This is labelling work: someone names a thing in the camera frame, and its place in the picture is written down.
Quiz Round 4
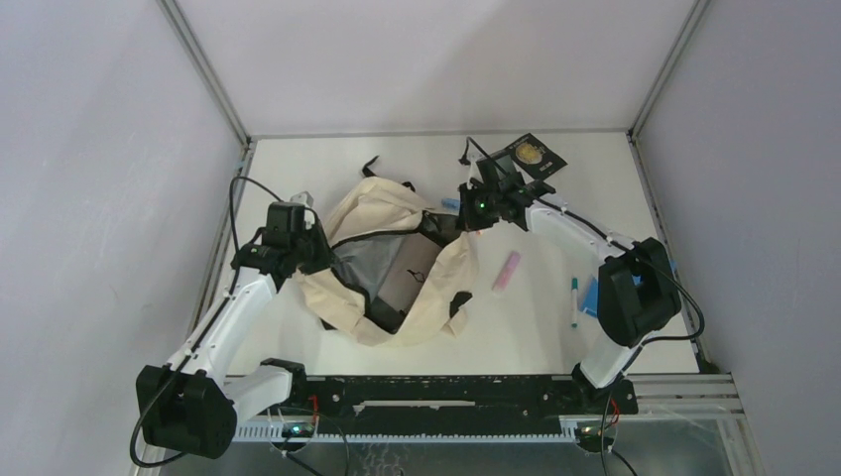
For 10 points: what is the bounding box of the grey and white book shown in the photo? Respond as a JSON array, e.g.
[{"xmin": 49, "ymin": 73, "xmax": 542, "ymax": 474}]
[{"xmin": 362, "ymin": 233, "xmax": 443, "ymax": 320}]

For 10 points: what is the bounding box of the beige canvas student bag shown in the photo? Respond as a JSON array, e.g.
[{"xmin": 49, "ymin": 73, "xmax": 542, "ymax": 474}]
[{"xmin": 297, "ymin": 161, "xmax": 479, "ymax": 347}]

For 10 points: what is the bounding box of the blue notebook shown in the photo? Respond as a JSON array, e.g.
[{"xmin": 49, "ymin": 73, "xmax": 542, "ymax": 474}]
[{"xmin": 578, "ymin": 260, "xmax": 677, "ymax": 318}]

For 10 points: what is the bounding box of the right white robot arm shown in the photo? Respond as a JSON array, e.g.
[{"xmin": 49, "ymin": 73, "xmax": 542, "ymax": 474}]
[{"xmin": 458, "ymin": 155, "xmax": 682, "ymax": 413}]

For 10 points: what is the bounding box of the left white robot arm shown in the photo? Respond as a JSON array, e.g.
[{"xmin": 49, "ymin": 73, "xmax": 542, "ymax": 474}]
[{"xmin": 130, "ymin": 192, "xmax": 331, "ymax": 459}]

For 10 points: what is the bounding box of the light blue eraser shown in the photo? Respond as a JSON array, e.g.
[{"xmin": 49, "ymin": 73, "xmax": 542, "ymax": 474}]
[{"xmin": 441, "ymin": 198, "xmax": 460, "ymax": 212}]

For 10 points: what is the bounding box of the black booklet with gold emblem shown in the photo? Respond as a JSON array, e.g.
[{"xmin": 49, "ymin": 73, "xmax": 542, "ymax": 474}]
[{"xmin": 507, "ymin": 133, "xmax": 567, "ymax": 180}]

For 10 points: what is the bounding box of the pink highlighter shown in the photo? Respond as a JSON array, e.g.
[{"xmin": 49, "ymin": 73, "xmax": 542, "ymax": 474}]
[{"xmin": 491, "ymin": 251, "xmax": 522, "ymax": 293}]

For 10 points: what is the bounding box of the teal marker pen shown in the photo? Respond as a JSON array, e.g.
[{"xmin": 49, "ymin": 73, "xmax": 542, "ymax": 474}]
[{"xmin": 570, "ymin": 277, "xmax": 579, "ymax": 329}]

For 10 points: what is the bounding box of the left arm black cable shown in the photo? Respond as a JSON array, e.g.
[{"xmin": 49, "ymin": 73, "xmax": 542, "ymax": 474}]
[{"xmin": 129, "ymin": 176, "xmax": 284, "ymax": 469}]

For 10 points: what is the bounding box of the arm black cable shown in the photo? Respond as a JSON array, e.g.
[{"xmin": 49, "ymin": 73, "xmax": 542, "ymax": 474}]
[
  {"xmin": 458, "ymin": 136, "xmax": 706, "ymax": 461},
  {"xmin": 129, "ymin": 176, "xmax": 284, "ymax": 469}
]

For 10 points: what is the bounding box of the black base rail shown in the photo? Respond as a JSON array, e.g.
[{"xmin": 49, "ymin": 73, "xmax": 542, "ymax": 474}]
[{"xmin": 264, "ymin": 374, "xmax": 639, "ymax": 439}]

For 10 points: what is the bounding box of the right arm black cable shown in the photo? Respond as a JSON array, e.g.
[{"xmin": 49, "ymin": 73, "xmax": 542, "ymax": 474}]
[{"xmin": 458, "ymin": 136, "xmax": 706, "ymax": 461}]

